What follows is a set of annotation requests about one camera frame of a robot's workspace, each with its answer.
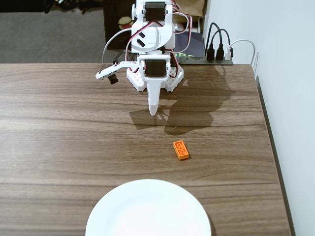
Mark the wrist camera on white bracket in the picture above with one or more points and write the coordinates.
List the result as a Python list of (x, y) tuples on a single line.
[(108, 71)]

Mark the flat black usb hub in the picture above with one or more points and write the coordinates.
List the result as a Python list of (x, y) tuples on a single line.
[(197, 60)]

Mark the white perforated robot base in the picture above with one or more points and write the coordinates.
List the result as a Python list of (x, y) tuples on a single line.
[(176, 78)]

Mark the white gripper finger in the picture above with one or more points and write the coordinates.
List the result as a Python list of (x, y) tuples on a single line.
[(154, 98)]

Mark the white round plate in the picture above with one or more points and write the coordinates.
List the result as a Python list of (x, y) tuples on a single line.
[(147, 211)]

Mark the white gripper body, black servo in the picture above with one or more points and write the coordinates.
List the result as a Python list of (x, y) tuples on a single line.
[(154, 68)]

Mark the black cabinet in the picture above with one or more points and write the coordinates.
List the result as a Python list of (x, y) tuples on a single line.
[(113, 24)]

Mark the orange lego block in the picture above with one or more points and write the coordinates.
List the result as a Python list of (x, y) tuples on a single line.
[(181, 150)]

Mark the dark navy board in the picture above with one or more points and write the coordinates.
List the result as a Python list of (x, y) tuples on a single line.
[(194, 44)]

